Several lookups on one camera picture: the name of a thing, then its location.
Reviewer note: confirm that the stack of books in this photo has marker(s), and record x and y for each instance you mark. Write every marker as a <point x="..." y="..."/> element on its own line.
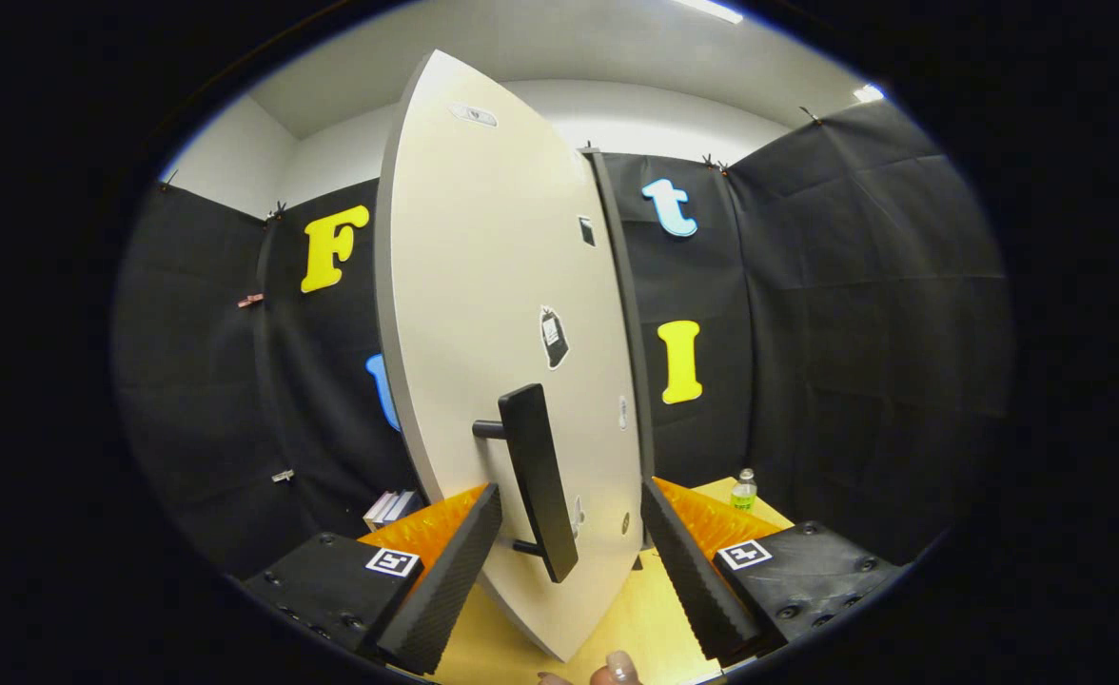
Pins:
<point x="393" y="507"/>

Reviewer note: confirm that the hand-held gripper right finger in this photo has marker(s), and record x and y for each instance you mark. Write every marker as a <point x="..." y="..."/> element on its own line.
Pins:
<point x="688" y="571"/>

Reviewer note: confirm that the small ceiling light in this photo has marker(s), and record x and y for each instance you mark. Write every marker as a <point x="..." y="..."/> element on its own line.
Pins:
<point x="869" y="92"/>

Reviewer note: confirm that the red clip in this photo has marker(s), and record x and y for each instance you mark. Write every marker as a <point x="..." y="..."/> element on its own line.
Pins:
<point x="250" y="300"/>

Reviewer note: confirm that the grey shoe cabinet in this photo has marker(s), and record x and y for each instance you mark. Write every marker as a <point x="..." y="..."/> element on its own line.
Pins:
<point x="628" y="285"/>

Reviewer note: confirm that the green label plastic bottle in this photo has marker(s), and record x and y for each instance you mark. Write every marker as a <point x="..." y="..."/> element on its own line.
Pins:
<point x="743" y="492"/>

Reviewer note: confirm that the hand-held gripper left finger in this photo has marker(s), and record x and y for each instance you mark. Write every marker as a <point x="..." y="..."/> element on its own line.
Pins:
<point x="450" y="580"/>

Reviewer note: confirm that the long ceiling light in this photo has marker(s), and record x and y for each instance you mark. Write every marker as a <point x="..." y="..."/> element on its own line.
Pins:
<point x="712" y="9"/>

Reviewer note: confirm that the beige shoe cabinet door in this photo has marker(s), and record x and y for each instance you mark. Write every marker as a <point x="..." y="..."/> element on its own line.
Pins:
<point x="483" y="285"/>

